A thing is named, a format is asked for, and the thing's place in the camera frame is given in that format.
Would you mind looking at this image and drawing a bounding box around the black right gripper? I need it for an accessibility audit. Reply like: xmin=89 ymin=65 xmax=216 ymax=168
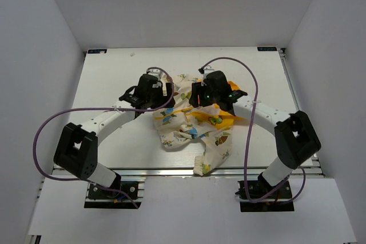
xmin=189 ymin=82 xmax=220 ymax=109

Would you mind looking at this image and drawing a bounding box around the yellow cream dinosaur print jacket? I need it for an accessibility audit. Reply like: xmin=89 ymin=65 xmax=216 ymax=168
xmin=153 ymin=74 xmax=244 ymax=176

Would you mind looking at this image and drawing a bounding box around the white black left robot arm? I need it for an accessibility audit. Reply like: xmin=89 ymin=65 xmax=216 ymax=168
xmin=53 ymin=70 xmax=175 ymax=198

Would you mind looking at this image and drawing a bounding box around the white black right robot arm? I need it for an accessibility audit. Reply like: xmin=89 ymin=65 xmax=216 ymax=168
xmin=189 ymin=68 xmax=321 ymax=198

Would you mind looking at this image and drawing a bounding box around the blue left corner label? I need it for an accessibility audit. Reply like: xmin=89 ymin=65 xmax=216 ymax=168
xmin=87 ymin=49 xmax=107 ymax=54

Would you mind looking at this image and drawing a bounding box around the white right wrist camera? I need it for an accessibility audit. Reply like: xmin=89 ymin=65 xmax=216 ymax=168
xmin=198 ymin=65 xmax=215 ymax=75

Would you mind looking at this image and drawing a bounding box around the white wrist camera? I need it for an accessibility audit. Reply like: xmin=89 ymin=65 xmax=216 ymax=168
xmin=146 ymin=68 xmax=164 ymax=81
xmin=198 ymin=65 xmax=215 ymax=75

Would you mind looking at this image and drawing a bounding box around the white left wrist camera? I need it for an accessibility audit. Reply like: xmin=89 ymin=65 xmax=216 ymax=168
xmin=146 ymin=68 xmax=164 ymax=81

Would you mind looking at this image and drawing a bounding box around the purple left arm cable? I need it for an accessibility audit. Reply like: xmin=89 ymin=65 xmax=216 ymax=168
xmin=33 ymin=66 xmax=176 ymax=209

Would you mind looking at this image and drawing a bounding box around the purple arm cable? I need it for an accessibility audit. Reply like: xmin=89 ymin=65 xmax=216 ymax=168
xmin=33 ymin=66 xmax=176 ymax=209
xmin=197 ymin=57 xmax=307 ymax=204

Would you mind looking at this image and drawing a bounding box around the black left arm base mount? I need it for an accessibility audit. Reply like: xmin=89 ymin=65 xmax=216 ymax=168
xmin=84 ymin=179 xmax=145 ymax=210

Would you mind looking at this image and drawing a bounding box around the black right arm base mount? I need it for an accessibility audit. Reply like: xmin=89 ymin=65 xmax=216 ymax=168
xmin=233 ymin=179 xmax=295 ymax=213

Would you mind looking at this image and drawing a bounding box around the aluminium front table rail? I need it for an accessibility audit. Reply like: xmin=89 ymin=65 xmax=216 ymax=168
xmin=54 ymin=166 xmax=324 ymax=178

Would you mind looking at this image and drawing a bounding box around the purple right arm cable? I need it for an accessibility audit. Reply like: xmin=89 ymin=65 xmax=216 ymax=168
xmin=197 ymin=57 xmax=307 ymax=204

